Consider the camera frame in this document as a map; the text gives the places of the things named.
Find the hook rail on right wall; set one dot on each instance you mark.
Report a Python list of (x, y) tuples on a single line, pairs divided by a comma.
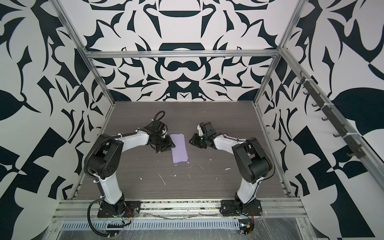
[(333, 116)]

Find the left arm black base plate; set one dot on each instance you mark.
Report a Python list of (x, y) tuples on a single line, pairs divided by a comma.
[(122, 209)]

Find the small green circuit board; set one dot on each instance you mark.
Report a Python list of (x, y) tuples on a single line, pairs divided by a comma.
[(246, 227)]

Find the aluminium horizontal back bar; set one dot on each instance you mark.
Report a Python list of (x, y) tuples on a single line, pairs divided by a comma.
[(180, 54)]

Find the white slotted cable duct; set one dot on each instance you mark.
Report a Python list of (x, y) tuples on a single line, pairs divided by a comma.
[(186, 224)]

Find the aluminium frame corner post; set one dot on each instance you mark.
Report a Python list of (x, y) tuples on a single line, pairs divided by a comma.
[(65, 20), (277, 56)]

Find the aluminium frame corner post left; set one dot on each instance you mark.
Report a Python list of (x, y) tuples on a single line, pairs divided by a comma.
[(65, 20)]

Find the aluminium frame corner post right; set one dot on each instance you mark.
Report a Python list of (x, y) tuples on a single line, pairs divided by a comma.
[(277, 56)]

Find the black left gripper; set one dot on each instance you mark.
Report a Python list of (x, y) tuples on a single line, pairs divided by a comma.
[(170, 144)]

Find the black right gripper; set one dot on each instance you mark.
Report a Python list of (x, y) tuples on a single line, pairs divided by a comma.
[(195, 141)]

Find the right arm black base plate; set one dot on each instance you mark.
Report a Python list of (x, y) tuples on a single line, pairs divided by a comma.
[(236, 207)]

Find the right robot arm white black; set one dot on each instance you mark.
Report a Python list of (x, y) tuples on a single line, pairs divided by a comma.
[(253, 161)]

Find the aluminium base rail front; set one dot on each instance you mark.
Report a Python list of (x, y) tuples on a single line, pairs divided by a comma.
[(168, 209)]

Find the lilac square paper sheet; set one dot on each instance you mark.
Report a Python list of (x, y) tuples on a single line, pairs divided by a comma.
[(179, 152)]

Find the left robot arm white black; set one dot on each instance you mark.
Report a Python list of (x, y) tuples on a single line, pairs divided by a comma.
[(103, 160)]

